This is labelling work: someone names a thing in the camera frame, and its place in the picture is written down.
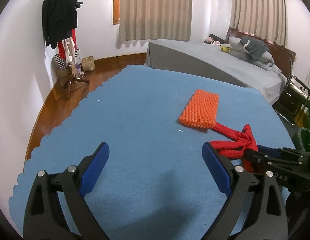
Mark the grey folded bedding pile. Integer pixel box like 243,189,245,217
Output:
229,36,282,74

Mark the bed with grey sheet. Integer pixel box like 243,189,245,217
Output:
144,40,286,105

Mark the wooden headboard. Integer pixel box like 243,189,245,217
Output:
226,27,296,78

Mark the left beige curtain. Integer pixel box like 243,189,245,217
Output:
119,0,192,42

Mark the beige curtain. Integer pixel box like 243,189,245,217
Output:
119,0,192,42
230,0,288,47

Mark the yellow plush toy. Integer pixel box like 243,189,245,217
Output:
220,44,231,53

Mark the brown paper bag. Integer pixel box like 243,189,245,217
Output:
82,56,95,72

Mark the right beige curtain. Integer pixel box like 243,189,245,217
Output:
230,0,288,47

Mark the black chair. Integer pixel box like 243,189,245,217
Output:
273,60,310,126

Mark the orange textured sponge pad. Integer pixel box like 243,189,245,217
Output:
178,89,220,129

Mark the coat rack with clothes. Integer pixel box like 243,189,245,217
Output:
42,0,89,99

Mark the blue table cloth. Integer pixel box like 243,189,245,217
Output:
9,66,293,239

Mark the red cloth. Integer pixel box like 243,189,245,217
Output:
210,122,258,160

